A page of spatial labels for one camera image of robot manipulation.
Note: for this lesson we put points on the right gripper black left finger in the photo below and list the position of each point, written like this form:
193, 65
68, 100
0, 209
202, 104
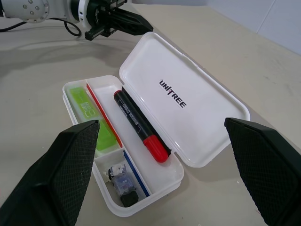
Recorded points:
47, 183

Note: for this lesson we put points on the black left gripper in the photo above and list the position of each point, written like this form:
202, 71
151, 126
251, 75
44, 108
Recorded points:
98, 21

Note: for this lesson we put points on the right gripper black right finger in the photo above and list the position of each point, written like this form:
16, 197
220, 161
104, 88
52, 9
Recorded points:
270, 176

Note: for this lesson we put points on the green highlighter pen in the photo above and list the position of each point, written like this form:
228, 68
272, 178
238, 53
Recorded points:
80, 103

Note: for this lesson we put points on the black marker with red cap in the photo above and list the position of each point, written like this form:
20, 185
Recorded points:
134, 117

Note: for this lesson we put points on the white plastic pencil case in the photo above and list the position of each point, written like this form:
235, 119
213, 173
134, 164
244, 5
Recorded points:
188, 129

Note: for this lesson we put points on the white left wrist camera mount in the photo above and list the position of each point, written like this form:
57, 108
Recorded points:
82, 11

